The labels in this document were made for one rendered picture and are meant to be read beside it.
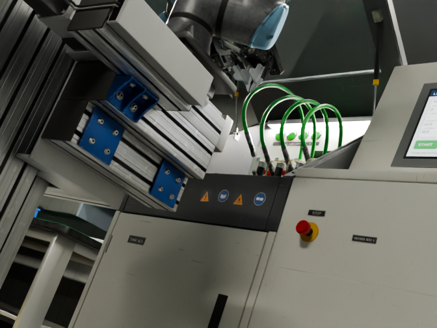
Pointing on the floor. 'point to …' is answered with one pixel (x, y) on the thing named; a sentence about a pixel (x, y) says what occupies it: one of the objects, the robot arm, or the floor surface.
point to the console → (359, 236)
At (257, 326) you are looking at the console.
